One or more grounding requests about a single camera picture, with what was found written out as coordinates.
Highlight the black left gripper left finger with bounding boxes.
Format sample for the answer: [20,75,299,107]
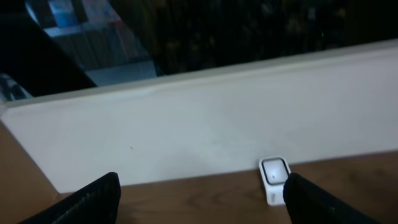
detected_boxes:
[21,172,121,224]

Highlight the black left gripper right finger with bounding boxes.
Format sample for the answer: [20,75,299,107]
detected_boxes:
[283,172,377,224]

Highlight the white barcode scanner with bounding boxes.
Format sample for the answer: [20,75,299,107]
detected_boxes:
[259,157,291,207]

